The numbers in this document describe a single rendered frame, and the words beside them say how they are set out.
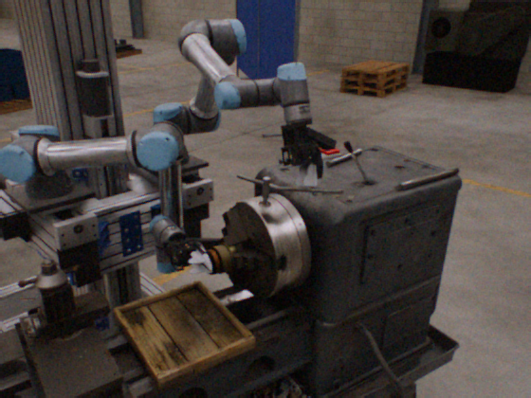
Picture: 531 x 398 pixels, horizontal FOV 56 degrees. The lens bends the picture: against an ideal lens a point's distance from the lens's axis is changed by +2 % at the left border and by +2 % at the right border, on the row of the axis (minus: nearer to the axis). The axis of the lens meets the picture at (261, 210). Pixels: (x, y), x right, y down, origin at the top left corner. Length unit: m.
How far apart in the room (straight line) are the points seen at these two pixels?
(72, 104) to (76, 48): 0.20
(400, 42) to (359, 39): 1.02
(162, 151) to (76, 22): 0.66
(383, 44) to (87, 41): 10.70
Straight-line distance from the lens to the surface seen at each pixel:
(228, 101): 1.38
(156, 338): 1.54
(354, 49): 12.72
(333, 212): 1.45
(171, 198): 1.74
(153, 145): 1.51
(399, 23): 12.19
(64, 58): 1.97
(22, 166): 1.65
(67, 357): 1.40
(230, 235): 1.52
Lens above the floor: 1.85
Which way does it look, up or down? 25 degrees down
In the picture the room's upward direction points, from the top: 1 degrees clockwise
